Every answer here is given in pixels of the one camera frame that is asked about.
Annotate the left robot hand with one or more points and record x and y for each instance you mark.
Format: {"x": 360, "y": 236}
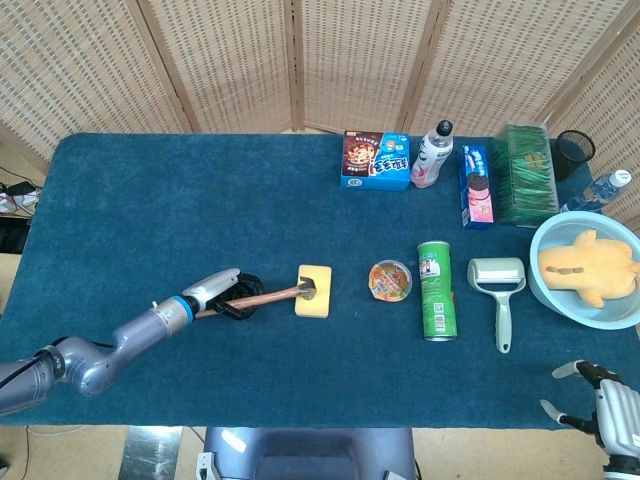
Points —
{"x": 212, "y": 287}

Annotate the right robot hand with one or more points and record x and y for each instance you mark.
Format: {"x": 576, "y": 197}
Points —
{"x": 617, "y": 410}

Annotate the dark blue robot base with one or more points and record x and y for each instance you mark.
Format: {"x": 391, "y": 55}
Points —
{"x": 310, "y": 455}

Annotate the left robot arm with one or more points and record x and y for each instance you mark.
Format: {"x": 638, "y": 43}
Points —
{"x": 130, "y": 337}

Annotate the yellow sponge with green base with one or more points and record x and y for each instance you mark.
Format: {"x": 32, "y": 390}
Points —
{"x": 320, "y": 295}

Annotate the blue table cloth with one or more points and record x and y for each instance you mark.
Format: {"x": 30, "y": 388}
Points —
{"x": 250, "y": 210}

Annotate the light blue basin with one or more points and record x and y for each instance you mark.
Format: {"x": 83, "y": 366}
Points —
{"x": 555, "y": 295}

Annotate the yellow plush toy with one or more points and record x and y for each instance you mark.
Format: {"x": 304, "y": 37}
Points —
{"x": 595, "y": 267}

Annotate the shiny metal table leg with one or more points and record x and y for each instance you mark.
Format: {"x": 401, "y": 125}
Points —
{"x": 150, "y": 452}

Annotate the orange fruit jelly cup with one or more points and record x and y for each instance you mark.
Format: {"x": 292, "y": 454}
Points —
{"x": 390, "y": 281}

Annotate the pale green lint roller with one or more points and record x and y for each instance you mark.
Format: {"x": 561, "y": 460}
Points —
{"x": 500, "y": 275}

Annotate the blue chocolate snack box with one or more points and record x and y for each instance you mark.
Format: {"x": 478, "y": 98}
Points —
{"x": 375, "y": 160}

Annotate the black floor box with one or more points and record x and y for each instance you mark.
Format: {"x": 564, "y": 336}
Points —
{"x": 12, "y": 235}

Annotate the green chips can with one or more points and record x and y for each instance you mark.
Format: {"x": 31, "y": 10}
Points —
{"x": 436, "y": 295}

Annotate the black power adapter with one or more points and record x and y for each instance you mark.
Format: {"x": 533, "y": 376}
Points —
{"x": 21, "y": 188}

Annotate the clear water bottle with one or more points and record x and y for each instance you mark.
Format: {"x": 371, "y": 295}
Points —
{"x": 595, "y": 192}

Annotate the woven bamboo folding screen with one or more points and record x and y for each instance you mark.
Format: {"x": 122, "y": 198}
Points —
{"x": 225, "y": 65}

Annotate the green transparent box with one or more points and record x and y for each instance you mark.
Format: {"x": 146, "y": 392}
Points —
{"x": 527, "y": 175}

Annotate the white pink drink bottle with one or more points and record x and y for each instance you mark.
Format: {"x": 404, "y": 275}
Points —
{"x": 431, "y": 160}

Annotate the black mesh pen holder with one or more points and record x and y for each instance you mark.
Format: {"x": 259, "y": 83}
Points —
{"x": 575, "y": 155}

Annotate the blue sandwich cookie box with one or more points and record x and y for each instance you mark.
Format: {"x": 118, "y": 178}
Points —
{"x": 476, "y": 190}

